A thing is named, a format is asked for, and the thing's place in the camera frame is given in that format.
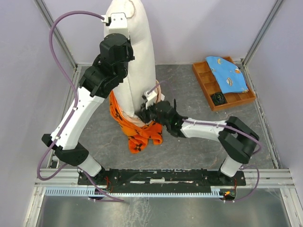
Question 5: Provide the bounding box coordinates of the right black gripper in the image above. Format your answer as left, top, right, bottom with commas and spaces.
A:
134, 101, 168, 129

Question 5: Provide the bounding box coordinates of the orange patterned pillowcase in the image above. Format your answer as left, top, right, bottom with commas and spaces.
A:
109, 91, 163, 154

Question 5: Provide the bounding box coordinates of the white pillow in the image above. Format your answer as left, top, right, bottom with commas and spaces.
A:
106, 0, 156, 118

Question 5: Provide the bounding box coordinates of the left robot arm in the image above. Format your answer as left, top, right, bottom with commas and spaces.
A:
42, 34, 134, 184

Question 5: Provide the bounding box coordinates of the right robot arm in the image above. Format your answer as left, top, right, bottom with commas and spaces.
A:
135, 101, 261, 185

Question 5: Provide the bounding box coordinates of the brown wooden divided tray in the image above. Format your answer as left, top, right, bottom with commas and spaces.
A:
192, 56, 256, 111

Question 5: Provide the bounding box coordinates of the small black round object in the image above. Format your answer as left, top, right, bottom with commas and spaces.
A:
211, 92, 227, 106

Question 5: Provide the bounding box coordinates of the blue patterned cloth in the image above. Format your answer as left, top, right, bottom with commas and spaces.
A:
206, 56, 249, 94

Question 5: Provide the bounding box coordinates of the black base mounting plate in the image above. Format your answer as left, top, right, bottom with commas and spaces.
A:
78, 169, 246, 193

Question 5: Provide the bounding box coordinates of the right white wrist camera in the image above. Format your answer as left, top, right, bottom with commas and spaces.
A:
143, 91, 158, 109

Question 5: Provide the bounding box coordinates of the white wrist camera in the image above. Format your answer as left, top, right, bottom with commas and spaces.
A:
102, 12, 128, 30
143, 91, 158, 109

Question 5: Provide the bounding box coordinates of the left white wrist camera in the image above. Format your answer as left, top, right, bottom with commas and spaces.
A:
102, 12, 128, 30

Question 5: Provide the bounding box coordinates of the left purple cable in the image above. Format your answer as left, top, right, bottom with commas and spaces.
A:
36, 10, 125, 203

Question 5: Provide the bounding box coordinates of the purple cable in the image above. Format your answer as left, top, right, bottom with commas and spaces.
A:
149, 80, 263, 203
36, 10, 125, 203

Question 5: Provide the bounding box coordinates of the light blue cable duct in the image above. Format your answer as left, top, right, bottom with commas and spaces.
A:
45, 187, 223, 198

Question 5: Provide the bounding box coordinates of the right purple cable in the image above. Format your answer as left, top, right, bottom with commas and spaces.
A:
149, 80, 263, 203

